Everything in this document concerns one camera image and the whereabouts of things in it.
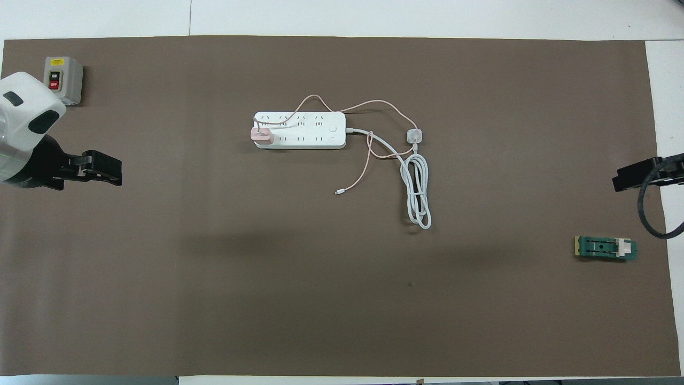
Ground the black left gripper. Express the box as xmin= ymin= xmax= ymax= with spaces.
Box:
xmin=16 ymin=134 xmax=123 ymax=191

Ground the green knife switch block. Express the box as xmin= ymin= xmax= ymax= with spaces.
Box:
xmin=574 ymin=235 xmax=638 ymax=263

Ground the white power strip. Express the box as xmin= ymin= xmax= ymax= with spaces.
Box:
xmin=253 ymin=111 xmax=347 ymax=150

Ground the grey on-off switch box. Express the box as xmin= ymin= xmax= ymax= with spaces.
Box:
xmin=43 ymin=56 xmax=84 ymax=106

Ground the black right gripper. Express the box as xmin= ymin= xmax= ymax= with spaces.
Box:
xmin=612 ymin=153 xmax=684 ymax=193

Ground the pink charging cable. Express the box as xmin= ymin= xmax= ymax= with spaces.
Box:
xmin=255 ymin=95 xmax=418 ymax=195

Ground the brown table mat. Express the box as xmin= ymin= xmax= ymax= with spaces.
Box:
xmin=0 ymin=36 xmax=682 ymax=378

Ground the pink charger adapter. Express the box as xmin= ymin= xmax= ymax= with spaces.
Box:
xmin=251 ymin=122 xmax=275 ymax=145

